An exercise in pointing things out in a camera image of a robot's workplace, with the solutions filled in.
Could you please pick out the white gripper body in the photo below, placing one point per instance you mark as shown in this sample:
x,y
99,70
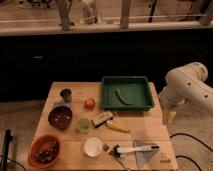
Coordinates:
x,y
168,113

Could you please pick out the red apple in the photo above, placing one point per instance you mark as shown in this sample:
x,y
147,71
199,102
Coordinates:
x,y
89,103

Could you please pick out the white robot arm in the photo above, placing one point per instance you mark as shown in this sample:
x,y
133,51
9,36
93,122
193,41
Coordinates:
x,y
185,82

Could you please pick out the small green cup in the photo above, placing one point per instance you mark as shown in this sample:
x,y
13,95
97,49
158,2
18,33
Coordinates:
x,y
83,125

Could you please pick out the dark metal cup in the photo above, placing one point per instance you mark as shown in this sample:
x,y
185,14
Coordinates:
x,y
66,94

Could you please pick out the green plastic tray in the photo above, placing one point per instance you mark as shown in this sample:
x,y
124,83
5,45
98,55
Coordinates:
x,y
135,89

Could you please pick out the grey cloth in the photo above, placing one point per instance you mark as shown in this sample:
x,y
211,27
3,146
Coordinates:
x,y
144,156

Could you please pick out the green pea pod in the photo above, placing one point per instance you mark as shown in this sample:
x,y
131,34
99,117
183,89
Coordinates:
x,y
121,97

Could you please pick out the brown white sponge block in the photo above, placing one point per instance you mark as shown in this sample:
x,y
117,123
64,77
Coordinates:
x,y
101,118

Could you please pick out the metal fork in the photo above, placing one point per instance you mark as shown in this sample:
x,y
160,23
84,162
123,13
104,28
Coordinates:
x,y
112,151

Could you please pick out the dark brown bowl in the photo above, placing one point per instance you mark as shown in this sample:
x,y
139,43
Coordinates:
x,y
60,117

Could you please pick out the orange bowl with food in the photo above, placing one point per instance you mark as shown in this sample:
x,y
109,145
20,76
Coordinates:
x,y
44,152

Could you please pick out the black stand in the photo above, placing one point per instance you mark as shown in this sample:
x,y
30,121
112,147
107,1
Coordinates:
x,y
5,150

